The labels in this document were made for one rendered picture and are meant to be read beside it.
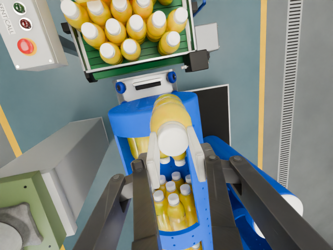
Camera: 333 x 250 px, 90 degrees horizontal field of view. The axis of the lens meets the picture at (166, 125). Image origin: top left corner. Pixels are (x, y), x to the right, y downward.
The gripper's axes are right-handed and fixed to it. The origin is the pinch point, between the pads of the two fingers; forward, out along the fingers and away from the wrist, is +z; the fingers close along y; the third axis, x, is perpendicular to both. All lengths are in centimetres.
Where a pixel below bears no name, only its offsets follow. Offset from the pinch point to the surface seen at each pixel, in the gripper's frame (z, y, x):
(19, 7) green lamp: 32, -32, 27
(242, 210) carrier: 90, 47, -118
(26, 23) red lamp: 32, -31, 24
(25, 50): 31.4, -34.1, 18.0
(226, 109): 139, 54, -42
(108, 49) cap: 37.6, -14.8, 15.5
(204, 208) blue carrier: 25.2, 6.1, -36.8
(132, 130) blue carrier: 23.4, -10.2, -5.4
